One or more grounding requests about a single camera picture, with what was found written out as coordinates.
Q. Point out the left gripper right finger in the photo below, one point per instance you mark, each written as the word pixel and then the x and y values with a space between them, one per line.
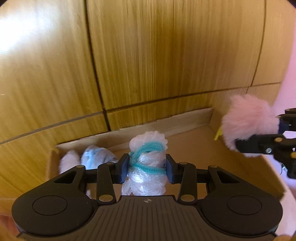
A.
pixel 185 174

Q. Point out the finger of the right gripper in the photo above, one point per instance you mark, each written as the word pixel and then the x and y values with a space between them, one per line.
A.
pixel 262 144
pixel 287 123

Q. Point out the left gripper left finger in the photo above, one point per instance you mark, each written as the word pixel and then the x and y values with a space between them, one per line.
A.
pixel 109 174

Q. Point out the pink fluffy sock ball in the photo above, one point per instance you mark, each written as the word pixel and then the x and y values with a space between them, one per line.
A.
pixel 248 116

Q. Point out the white sock roll turquoise band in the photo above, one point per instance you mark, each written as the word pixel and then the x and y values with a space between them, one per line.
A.
pixel 147 165

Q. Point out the blue-grey sock roll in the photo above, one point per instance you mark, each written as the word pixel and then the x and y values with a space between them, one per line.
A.
pixel 94 156

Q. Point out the cardboard tray box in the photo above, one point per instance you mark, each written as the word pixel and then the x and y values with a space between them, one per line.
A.
pixel 190 138

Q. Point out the pale lilac sock roll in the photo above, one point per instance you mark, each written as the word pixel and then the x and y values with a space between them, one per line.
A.
pixel 70 160

